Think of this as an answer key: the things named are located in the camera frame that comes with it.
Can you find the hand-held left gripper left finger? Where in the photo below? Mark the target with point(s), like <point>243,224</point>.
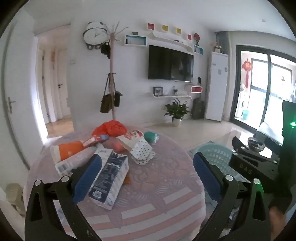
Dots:
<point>86,178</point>

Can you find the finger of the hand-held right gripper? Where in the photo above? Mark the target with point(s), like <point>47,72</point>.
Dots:
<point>238,143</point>

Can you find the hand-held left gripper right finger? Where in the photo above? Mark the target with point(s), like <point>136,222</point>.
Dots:
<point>206,176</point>

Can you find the dark blue white carton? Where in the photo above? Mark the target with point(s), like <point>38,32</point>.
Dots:
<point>111,176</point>

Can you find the teal plastic basket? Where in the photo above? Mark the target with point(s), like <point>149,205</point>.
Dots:
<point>215,151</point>

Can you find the green packet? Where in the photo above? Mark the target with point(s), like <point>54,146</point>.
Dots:
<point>149,136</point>

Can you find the person's right hand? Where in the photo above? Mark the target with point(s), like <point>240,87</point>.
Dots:
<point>277,221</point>

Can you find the white barcode packet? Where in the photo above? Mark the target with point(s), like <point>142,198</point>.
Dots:
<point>77,158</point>

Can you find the blue bucket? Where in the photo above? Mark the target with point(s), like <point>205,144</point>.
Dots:
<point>245,115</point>

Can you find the orange and white tube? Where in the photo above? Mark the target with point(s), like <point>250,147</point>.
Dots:
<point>69,149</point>

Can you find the red and blue toothpaste box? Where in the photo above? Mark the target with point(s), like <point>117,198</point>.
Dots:
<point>94,140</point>

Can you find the brown powder plastic bag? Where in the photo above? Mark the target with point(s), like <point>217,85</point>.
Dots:
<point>127,179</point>

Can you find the pink packet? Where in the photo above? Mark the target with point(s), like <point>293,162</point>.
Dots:
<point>117,147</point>

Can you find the sliding glass door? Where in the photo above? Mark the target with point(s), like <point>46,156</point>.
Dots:
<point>259,102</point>

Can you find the patterned pink tablecloth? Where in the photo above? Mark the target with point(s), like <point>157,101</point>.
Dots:
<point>157,183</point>

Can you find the dark guitar bag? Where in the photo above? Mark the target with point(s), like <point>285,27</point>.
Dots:
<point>197,109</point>

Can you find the tall white appliance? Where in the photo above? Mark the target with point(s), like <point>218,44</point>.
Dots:
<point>216,92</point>

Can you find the floral paper bag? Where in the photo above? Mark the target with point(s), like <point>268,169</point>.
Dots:
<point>129,140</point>

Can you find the orange plastic bag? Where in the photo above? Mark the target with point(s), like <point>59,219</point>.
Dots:
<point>113,127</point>

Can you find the polka dot paper bag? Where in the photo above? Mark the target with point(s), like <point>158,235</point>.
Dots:
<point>142,153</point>

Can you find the red and white cubby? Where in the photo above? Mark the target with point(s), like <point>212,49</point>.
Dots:
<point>196,89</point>

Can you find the large potted plant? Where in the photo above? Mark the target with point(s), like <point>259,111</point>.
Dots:
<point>177,111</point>

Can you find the dark figurine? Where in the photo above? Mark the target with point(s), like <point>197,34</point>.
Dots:
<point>199,81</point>

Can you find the beige object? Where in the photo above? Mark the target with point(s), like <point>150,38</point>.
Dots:
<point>14,194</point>

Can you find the brown tote bag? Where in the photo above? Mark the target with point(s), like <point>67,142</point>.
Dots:
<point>106,104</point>

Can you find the red knot hanging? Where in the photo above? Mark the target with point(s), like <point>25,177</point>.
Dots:
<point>247,66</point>

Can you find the small potted plant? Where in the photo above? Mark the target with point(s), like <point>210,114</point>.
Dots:
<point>175,92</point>

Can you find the small black bag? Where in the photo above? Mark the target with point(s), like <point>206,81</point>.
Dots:
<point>117,99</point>

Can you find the small doll figure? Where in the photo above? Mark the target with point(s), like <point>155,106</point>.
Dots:
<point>217,47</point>

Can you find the grey curtain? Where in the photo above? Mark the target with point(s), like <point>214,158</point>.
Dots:
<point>223,41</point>

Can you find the white hallway door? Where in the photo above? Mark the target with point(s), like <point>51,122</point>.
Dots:
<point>62,76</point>

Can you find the white room door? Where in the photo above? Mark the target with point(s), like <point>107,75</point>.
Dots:
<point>20,92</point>

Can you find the wooden coat rack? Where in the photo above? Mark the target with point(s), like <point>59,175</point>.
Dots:
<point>112,69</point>

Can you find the red fan ornament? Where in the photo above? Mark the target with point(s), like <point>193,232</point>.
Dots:
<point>197,37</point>

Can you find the white cube red front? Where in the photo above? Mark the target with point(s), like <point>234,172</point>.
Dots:
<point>151,26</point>
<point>189,36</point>

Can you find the white cube yellow front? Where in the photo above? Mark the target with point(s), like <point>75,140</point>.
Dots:
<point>178,30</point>
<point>165,28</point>

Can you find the black hat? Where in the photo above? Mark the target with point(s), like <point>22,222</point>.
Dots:
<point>105,49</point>

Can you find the white wavy wall shelf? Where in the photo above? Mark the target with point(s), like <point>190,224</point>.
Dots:
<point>171,96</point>

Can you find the butterfly picture frame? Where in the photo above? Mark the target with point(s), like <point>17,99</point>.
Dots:
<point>158,91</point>

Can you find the blue wall cubby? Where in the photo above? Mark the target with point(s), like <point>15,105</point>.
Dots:
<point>198,49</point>

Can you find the wall-mounted television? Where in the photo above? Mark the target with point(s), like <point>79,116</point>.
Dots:
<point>171,62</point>

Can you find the white curved wall shelf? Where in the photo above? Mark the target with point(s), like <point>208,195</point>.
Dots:
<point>161,38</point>

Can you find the panda wall clock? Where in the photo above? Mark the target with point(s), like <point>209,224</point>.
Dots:
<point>95,34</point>

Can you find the white wall cubby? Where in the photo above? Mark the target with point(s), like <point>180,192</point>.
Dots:
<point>136,40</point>

